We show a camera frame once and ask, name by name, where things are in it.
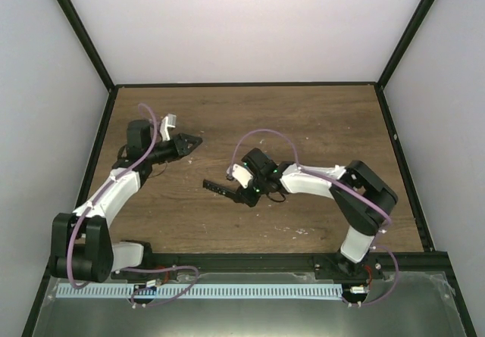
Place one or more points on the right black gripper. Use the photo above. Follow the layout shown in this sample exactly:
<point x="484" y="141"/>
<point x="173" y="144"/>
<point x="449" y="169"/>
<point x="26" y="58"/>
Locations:
<point x="250" y="200"/>

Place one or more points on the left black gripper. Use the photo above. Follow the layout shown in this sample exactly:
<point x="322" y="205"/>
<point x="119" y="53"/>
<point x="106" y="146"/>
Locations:
<point x="182" y="138"/>

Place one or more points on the black remote control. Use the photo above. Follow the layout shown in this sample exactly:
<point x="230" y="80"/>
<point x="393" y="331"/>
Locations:
<point x="219" y="189"/>

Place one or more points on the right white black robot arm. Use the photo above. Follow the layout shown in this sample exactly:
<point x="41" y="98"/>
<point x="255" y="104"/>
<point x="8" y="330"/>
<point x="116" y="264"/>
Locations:
<point x="364" y="199"/>

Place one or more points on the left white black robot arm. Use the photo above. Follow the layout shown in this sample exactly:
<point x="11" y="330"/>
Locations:
<point x="81" y="245"/>

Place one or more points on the metal sheet front panel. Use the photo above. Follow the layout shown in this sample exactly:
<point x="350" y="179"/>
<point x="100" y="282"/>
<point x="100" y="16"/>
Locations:
<point x="412" y="304"/>

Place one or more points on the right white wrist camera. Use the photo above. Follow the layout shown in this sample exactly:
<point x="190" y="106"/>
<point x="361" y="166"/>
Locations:
<point x="241" y="174"/>

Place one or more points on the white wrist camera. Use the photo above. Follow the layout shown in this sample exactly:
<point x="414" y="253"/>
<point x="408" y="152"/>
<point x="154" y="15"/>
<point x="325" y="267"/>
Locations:
<point x="167" y="123"/>
<point x="241" y="174"/>

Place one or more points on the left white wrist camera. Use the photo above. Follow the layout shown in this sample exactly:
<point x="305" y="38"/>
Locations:
<point x="167" y="123"/>

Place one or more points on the light blue slotted cable duct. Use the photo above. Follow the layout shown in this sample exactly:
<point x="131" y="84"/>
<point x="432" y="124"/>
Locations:
<point x="206" y="291"/>

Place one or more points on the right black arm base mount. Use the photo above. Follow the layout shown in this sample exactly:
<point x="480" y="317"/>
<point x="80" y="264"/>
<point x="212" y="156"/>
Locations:
<point x="338" y="268"/>

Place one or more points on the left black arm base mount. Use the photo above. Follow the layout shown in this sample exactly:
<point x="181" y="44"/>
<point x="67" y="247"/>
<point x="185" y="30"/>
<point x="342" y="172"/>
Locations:
<point x="157" y="262"/>

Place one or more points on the black aluminium frame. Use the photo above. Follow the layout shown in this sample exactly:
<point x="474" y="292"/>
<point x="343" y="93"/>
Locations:
<point x="438" y="259"/>

